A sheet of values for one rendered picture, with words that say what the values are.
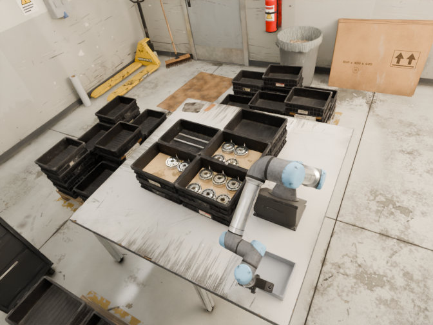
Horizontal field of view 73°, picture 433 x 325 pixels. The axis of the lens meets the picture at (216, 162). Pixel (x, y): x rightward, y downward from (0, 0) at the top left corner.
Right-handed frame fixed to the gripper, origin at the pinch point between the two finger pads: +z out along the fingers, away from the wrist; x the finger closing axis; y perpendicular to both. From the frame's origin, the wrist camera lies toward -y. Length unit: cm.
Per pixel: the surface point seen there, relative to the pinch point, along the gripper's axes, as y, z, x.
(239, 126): 55, 21, -110
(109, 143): 193, 47, -80
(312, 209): -15, 20, -56
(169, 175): 81, 3, -47
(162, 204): 81, 11, -28
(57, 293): 124, 11, 49
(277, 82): 59, 81, -215
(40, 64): 371, 40, -167
